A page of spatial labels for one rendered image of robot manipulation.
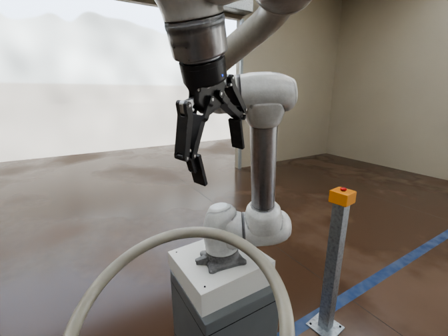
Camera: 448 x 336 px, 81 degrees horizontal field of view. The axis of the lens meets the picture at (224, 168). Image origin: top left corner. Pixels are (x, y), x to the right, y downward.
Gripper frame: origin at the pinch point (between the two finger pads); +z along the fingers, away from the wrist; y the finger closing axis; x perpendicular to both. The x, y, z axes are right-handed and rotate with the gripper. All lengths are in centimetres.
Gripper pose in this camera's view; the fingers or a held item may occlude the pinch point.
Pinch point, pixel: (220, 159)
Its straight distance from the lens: 54.1
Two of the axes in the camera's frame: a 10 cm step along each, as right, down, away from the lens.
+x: 8.1, 2.5, -5.3
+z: 1.4, 7.9, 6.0
